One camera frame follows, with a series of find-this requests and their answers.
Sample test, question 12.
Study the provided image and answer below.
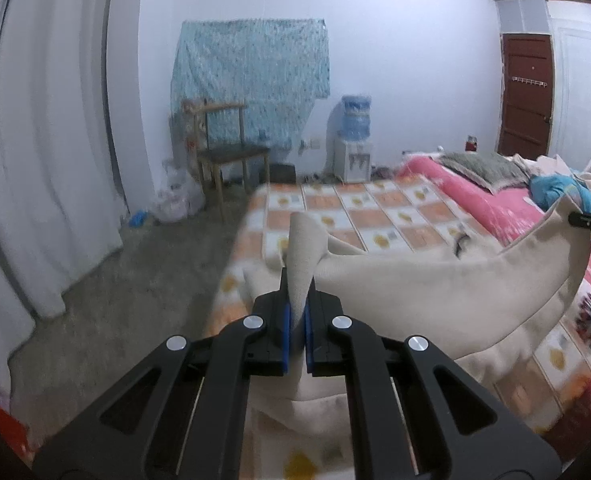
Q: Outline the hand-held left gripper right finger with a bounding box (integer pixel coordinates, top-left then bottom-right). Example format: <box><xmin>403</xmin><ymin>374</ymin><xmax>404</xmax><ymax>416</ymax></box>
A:
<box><xmin>304</xmin><ymin>279</ymin><xmax>562</xmax><ymax>480</ymax></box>

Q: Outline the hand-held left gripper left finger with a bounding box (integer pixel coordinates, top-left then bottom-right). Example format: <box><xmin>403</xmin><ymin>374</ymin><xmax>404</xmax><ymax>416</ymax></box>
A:
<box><xmin>34</xmin><ymin>267</ymin><xmax>292</xmax><ymax>480</ymax></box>

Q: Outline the cream zip jacket black trim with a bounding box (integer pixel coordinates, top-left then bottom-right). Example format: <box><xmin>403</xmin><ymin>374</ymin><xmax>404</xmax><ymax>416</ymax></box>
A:
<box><xmin>242</xmin><ymin>192</ymin><xmax>591</xmax><ymax>436</ymax></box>

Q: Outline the blue cloth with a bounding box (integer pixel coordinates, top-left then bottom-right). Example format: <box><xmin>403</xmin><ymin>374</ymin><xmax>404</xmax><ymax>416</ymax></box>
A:
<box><xmin>529</xmin><ymin>175</ymin><xmax>591</xmax><ymax>213</ymax></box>

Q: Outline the beige cloth heap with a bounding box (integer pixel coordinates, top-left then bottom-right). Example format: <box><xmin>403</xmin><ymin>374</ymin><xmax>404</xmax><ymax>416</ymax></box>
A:
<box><xmin>505</xmin><ymin>154</ymin><xmax>591</xmax><ymax>183</ymax></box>

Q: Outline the pink floral blanket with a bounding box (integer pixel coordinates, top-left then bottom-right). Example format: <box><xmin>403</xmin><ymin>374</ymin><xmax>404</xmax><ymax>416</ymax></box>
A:
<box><xmin>398</xmin><ymin>155</ymin><xmax>591</xmax><ymax>361</ymax></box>

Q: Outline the grey-green pillow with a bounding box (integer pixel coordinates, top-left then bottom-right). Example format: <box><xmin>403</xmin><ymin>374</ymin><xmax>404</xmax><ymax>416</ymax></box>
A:
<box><xmin>438</xmin><ymin>151</ymin><xmax>531</xmax><ymax>193</ymax></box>

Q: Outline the brown wooden door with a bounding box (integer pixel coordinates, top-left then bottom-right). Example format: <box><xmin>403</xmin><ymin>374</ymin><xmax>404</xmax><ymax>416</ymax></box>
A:
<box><xmin>498</xmin><ymin>33</ymin><xmax>553</xmax><ymax>156</ymax></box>

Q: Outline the white panelled door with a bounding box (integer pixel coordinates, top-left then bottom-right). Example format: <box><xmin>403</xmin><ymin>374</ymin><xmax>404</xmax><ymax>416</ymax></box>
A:
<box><xmin>545</xmin><ymin>0</ymin><xmax>591</xmax><ymax>161</ymax></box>

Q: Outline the black box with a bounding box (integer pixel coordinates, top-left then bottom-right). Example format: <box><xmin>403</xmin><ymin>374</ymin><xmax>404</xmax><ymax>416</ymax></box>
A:
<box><xmin>270</xmin><ymin>162</ymin><xmax>296</xmax><ymax>186</ymax></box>

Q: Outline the white plastic bag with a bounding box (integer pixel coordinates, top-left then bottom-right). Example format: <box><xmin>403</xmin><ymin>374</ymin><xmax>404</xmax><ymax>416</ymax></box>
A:
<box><xmin>150</xmin><ymin>160</ymin><xmax>206</xmax><ymax>223</ymax></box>

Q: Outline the white water dispenser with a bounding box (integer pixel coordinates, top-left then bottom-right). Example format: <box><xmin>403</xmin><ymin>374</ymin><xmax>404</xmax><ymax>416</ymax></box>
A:
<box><xmin>333</xmin><ymin>137</ymin><xmax>375</xmax><ymax>183</ymax></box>

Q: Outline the wooden chair dark seat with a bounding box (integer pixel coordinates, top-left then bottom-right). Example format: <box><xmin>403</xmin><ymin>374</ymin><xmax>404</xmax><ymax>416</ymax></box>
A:
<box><xmin>184</xmin><ymin>102</ymin><xmax>272</xmax><ymax>223</ymax></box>

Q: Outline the colourful patterned bag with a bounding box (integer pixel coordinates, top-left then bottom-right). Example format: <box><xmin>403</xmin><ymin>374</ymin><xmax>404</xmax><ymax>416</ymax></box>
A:
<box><xmin>182</xmin><ymin>101</ymin><xmax>207</xmax><ymax>161</ymax></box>

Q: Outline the red patterned cloth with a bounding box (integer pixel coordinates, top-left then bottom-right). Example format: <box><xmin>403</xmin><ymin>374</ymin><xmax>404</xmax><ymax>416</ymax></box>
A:
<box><xmin>0</xmin><ymin>395</ymin><xmax>31</xmax><ymax>461</ymax></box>

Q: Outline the white curtain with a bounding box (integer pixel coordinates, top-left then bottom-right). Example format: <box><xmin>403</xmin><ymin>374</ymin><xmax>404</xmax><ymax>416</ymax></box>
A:
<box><xmin>0</xmin><ymin>0</ymin><xmax>126</xmax><ymax>396</ymax></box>

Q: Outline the teal patterned wall cloth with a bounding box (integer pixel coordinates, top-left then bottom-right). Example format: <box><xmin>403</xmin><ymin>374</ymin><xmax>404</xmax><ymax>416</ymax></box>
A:
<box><xmin>170</xmin><ymin>19</ymin><xmax>331</xmax><ymax>148</ymax></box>

